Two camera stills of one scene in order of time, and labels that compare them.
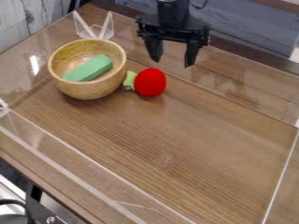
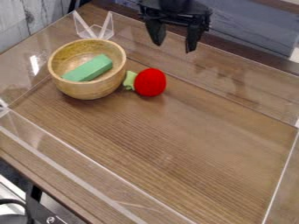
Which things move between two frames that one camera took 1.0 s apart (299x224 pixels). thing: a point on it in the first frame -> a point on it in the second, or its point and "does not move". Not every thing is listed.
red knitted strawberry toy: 148,82 does not move
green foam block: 97,66 does not move
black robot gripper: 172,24 -> 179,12
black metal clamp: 46,211 does not move
